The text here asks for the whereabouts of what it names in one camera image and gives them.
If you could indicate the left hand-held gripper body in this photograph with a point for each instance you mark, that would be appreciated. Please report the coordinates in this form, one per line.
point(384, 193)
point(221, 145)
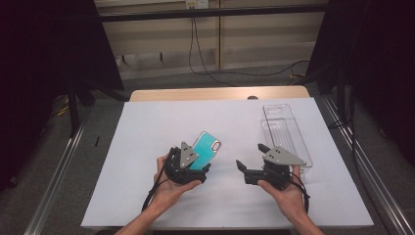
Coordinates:
point(187, 155)

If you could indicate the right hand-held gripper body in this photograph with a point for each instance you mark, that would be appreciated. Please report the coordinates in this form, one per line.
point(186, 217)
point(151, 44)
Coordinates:
point(280, 157)

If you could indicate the iridescent teal phone case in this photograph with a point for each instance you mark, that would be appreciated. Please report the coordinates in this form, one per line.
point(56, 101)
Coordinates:
point(206, 150)

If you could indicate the person's left hand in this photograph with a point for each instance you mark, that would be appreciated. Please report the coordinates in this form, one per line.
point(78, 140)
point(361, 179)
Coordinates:
point(169, 192)

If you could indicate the person's right hand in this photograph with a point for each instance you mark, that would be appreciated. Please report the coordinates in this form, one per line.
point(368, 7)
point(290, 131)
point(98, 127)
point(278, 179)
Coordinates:
point(290, 200)

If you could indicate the clear plastic storage box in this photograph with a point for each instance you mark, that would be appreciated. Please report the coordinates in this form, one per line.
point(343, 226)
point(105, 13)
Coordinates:
point(282, 130)

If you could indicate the white table cover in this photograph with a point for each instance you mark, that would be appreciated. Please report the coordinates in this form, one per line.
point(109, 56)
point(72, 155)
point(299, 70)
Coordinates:
point(130, 163)

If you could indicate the black stand pole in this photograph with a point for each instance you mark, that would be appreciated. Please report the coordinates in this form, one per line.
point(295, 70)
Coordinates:
point(73, 107)
point(341, 98)

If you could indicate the small black floor object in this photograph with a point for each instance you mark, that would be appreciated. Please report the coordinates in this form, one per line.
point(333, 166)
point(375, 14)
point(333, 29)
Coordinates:
point(97, 141)

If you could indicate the black curtain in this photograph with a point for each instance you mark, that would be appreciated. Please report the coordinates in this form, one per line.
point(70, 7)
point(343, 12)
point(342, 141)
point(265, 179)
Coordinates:
point(49, 65)
point(375, 65)

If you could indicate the black horizontal bar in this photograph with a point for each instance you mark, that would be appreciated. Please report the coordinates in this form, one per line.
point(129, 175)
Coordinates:
point(212, 13)

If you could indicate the aluminium floor rail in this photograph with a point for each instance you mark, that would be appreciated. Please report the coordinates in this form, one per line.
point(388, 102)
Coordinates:
point(54, 182)
point(368, 166)

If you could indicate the white wall socket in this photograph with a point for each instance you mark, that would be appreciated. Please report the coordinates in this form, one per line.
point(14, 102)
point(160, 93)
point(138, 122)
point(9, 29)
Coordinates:
point(196, 4)

